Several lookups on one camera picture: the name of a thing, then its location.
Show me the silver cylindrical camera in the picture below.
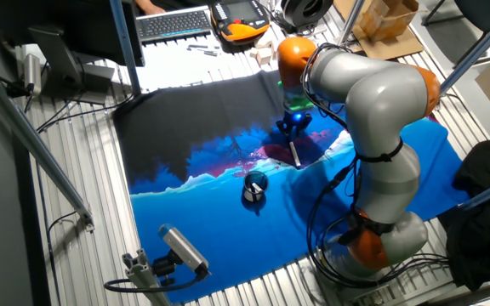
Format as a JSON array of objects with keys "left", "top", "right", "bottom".
[{"left": 22, "top": 53, "right": 43, "bottom": 97}]

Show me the black camera cable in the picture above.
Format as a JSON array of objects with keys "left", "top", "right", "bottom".
[
  {"left": 0, "top": 63, "right": 31, "bottom": 98},
  {"left": 103, "top": 267, "right": 210, "bottom": 294}
]

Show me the aluminium frame post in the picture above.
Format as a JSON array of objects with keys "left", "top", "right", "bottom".
[
  {"left": 336, "top": 0, "right": 365, "bottom": 48},
  {"left": 108, "top": 0, "right": 143, "bottom": 97}
]

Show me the orange black teach pendant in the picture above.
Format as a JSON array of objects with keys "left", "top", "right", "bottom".
[{"left": 209, "top": 0, "right": 271, "bottom": 44}]

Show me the black mesh pen holder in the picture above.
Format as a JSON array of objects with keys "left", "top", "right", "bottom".
[{"left": 242, "top": 170, "right": 270, "bottom": 203}]

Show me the short aluminium profile stub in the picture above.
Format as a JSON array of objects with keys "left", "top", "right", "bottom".
[{"left": 121, "top": 248, "right": 172, "bottom": 306}]

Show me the medium wooden block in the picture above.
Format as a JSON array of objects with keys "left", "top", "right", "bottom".
[{"left": 255, "top": 47, "right": 273, "bottom": 66}]

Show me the black computer keyboard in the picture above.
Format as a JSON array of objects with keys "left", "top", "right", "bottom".
[{"left": 135, "top": 5, "right": 213, "bottom": 43}]

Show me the black camera ball mount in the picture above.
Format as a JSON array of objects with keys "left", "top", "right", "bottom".
[{"left": 151, "top": 249, "right": 183, "bottom": 287}]

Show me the person bare hand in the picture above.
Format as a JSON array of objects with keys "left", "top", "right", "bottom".
[{"left": 134, "top": 0, "right": 168, "bottom": 16}]

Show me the black monitor cable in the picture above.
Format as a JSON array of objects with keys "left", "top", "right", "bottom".
[{"left": 36, "top": 91, "right": 135, "bottom": 133}]

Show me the black crumpled garment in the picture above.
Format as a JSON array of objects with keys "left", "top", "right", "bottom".
[{"left": 438, "top": 139, "right": 490, "bottom": 292}]

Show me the blue landscape printed cloth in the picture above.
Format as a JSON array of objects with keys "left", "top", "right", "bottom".
[{"left": 112, "top": 70, "right": 471, "bottom": 303}]

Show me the dark metal beam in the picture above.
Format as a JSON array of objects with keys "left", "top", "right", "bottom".
[{"left": 417, "top": 279, "right": 490, "bottom": 306}]

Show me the white marker pen blue cap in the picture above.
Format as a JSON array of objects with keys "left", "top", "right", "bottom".
[{"left": 288, "top": 140, "right": 302, "bottom": 170}]

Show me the black round spool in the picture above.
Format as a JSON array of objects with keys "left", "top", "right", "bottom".
[{"left": 279, "top": 0, "right": 334, "bottom": 31}]

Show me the dark office chair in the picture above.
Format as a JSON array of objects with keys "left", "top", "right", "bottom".
[{"left": 421, "top": 0, "right": 490, "bottom": 56}]

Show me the green gripper mount plate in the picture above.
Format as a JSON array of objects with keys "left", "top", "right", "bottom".
[{"left": 277, "top": 80, "right": 315, "bottom": 112}]

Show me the black computer monitor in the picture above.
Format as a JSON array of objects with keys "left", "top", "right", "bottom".
[{"left": 0, "top": 0, "right": 146, "bottom": 106}]

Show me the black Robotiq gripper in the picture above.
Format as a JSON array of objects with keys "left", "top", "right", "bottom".
[{"left": 276, "top": 110, "right": 313, "bottom": 138}]

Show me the pale wooden block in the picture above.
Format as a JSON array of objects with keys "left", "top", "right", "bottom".
[{"left": 254, "top": 30, "right": 275, "bottom": 49}]

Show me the silver camera blue end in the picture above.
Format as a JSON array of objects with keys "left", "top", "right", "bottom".
[{"left": 157, "top": 224, "right": 211, "bottom": 276}]

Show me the thin black cable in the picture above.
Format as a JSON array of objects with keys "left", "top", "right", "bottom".
[{"left": 47, "top": 210, "right": 79, "bottom": 306}]

